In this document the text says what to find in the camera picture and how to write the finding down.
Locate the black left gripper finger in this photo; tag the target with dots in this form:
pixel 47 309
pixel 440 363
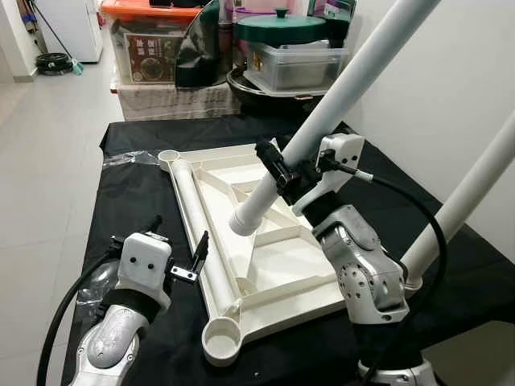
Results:
pixel 153 227
pixel 201 251

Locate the clear plastic film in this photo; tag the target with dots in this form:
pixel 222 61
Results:
pixel 96 285
pixel 133 157

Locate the clear plastic container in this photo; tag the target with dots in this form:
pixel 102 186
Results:
pixel 294 68

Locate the white chest appliance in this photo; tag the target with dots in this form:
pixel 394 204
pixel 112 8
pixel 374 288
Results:
pixel 76 28

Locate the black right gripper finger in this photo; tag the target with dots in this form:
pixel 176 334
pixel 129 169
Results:
pixel 278 173

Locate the green pot lid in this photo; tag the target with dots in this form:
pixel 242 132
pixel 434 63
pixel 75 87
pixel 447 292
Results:
pixel 282 30

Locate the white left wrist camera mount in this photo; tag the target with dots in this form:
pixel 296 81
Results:
pixel 143 265

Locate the black tablecloth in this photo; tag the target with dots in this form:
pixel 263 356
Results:
pixel 137 193

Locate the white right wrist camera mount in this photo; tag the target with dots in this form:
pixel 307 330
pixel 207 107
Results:
pixel 342 153

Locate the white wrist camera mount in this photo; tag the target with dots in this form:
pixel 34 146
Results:
pixel 143 265
pixel 342 153

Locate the beige cloth covered table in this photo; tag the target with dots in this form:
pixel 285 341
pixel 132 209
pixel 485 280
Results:
pixel 173 100

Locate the white plastic children table top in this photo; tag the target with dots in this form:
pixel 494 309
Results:
pixel 282 273

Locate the white plastic table leg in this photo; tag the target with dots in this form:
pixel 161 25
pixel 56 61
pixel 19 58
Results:
pixel 354 80
pixel 467 201
pixel 201 233

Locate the orange lid storage box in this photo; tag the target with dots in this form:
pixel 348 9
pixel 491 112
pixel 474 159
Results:
pixel 145 48

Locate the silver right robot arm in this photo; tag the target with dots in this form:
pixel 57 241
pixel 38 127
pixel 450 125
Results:
pixel 366 273

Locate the dark metal basin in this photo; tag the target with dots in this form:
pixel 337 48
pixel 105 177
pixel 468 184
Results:
pixel 257 95

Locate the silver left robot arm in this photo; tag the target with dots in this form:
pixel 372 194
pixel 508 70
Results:
pixel 113 346

